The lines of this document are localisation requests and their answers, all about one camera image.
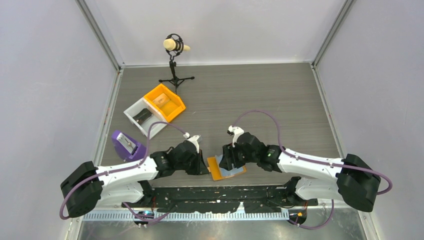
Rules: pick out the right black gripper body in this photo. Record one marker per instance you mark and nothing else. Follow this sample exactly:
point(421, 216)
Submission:
point(242, 158)

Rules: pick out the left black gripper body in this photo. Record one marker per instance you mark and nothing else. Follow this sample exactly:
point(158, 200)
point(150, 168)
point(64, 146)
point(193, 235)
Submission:
point(190, 166)

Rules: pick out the orange leather card holder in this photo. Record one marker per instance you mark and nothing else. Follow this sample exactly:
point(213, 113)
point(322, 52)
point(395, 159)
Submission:
point(218, 173)

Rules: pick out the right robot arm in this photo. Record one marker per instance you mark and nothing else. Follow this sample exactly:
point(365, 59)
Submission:
point(347, 179)

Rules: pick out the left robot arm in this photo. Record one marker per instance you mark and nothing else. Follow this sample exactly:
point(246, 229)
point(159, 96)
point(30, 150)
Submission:
point(90, 186)

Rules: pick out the black card in white bin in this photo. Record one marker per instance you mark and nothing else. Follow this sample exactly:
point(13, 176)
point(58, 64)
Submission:
point(142, 116)

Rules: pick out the card in orange bin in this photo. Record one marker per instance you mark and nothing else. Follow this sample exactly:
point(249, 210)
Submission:
point(161, 100)

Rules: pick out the orange plastic bin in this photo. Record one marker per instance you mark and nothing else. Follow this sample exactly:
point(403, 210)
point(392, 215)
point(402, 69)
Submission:
point(170, 110)

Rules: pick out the purple plastic bin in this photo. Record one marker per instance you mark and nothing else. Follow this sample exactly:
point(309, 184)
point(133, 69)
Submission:
point(126, 147)

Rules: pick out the white plastic bin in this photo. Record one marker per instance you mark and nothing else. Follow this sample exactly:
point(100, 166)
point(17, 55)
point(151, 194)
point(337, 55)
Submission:
point(135, 108)

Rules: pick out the black microphone tripod stand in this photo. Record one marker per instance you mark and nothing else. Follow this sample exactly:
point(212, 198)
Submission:
point(175, 80)

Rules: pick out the beige microphone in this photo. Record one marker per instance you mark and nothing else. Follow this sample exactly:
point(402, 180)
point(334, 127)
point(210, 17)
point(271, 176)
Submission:
point(175, 45)

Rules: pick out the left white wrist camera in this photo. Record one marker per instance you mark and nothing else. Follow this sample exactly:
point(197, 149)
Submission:
point(194, 139)

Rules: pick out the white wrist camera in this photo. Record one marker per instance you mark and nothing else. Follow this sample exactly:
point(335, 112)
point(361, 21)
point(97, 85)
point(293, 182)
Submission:
point(235, 132)
point(194, 139)

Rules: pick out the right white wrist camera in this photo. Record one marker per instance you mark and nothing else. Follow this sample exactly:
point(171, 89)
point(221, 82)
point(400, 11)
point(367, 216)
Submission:
point(235, 132)

